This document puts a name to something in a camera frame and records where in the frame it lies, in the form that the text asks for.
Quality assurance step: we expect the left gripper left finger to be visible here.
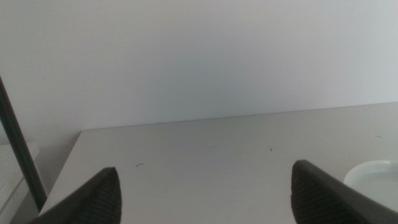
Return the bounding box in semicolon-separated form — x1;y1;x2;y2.
27;167;123;224

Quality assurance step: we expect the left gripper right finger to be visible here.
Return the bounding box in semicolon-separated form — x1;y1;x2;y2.
290;159;398;224

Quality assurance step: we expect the white shallow bowl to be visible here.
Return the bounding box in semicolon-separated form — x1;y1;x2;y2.
343;159;398;213

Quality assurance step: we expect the black slanted pole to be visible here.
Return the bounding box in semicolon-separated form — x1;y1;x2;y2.
0;76;48;212

